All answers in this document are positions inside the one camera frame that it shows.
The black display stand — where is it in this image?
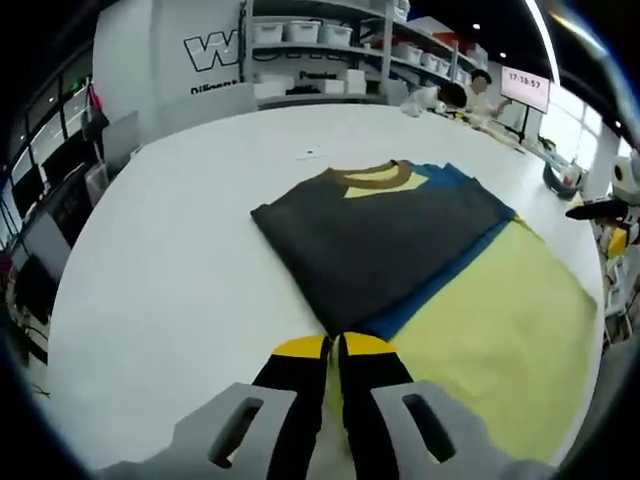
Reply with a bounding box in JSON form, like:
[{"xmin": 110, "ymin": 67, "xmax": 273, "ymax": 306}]
[{"xmin": 514, "ymin": 102, "xmax": 534, "ymax": 147}]

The yellow blue grey t-shirt garment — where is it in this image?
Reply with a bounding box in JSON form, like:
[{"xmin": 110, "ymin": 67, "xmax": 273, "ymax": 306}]
[{"xmin": 249, "ymin": 158, "xmax": 599, "ymax": 467}]

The black grey desk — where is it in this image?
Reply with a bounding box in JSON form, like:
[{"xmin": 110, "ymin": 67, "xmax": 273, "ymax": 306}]
[{"xmin": 19, "ymin": 162, "xmax": 104, "ymax": 264}]

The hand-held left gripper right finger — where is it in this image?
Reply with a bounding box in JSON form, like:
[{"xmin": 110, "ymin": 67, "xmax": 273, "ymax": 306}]
[{"xmin": 338, "ymin": 330, "xmax": 501, "ymax": 480}]

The hanging red black bag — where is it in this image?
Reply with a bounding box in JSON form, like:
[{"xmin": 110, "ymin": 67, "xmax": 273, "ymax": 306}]
[{"xmin": 81, "ymin": 78, "xmax": 111, "ymax": 147}]

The grey metal shelving rack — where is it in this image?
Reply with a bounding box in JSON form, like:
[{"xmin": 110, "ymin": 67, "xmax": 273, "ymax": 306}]
[{"xmin": 238, "ymin": 0, "xmax": 490, "ymax": 109}]

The tall white storage box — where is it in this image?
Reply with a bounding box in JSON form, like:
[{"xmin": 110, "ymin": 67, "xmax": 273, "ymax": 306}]
[{"xmin": 344, "ymin": 68, "xmax": 368, "ymax": 94}]

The grey mesh office chair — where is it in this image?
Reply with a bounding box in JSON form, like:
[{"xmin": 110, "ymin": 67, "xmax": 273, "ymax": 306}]
[{"xmin": 101, "ymin": 110, "xmax": 142, "ymax": 177}]

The row of white storage bins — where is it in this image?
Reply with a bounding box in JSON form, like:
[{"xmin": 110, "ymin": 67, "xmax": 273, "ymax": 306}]
[{"xmin": 252, "ymin": 17, "xmax": 484, "ymax": 84}]

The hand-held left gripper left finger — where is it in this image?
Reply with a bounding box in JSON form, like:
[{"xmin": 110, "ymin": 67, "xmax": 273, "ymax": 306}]
[{"xmin": 107, "ymin": 335, "xmax": 334, "ymax": 480}]

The dark blue object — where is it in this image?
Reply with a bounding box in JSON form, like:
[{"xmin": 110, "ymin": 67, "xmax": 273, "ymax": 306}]
[{"xmin": 541, "ymin": 160, "xmax": 577, "ymax": 200}]

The long ceiling light strip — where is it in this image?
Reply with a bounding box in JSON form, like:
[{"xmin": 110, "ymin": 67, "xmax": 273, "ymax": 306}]
[{"xmin": 524, "ymin": 0, "xmax": 561, "ymax": 82}]

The digital clock display screen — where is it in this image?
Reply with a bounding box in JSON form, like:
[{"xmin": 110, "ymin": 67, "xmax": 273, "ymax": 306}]
[{"xmin": 499, "ymin": 64, "xmax": 552, "ymax": 113}]

